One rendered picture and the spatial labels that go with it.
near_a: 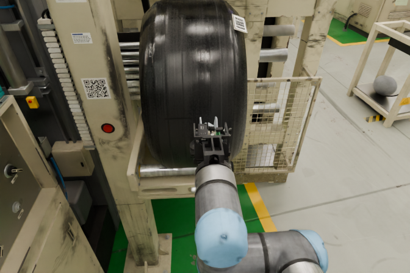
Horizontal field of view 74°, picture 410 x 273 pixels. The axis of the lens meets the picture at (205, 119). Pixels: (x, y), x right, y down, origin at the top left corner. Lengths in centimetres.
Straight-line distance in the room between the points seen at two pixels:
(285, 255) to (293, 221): 153
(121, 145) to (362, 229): 167
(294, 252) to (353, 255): 154
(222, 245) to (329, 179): 199
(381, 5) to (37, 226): 483
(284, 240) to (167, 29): 54
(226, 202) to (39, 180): 77
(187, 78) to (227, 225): 39
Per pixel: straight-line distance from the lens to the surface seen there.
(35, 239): 101
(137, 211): 135
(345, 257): 202
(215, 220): 41
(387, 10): 512
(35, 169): 105
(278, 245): 52
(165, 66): 69
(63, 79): 94
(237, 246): 41
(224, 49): 71
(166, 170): 101
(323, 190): 227
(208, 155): 49
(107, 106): 94
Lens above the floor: 166
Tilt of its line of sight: 38 degrees down
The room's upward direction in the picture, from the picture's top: straight up
